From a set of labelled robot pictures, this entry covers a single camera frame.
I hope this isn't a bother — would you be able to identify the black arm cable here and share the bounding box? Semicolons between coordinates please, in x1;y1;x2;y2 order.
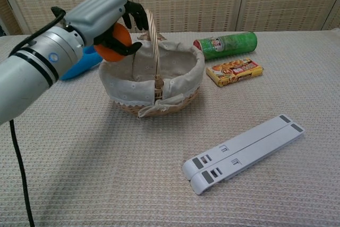
8;6;67;227

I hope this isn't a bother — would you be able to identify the orange fruit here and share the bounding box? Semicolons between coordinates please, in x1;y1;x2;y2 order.
93;22;132;62

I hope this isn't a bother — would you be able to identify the fabric-lined wicker basket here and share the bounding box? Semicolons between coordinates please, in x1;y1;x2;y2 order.
98;8;206;120

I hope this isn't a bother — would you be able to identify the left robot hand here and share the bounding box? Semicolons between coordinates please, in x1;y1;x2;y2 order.
51;0;149;59

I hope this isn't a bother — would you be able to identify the yellow orange snack box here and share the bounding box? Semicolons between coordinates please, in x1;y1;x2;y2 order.
206;57;264;88

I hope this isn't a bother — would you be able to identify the blue detergent bottle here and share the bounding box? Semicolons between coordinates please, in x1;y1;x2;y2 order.
58;45;104;81

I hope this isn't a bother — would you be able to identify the white folding laptop stand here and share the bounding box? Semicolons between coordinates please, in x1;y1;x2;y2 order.
182;114;307;196

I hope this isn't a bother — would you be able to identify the beige woven tablecloth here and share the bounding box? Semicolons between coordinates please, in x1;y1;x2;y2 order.
0;28;340;227

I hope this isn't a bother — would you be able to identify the green chips can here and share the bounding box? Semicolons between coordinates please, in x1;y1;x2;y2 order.
193;31;258;61

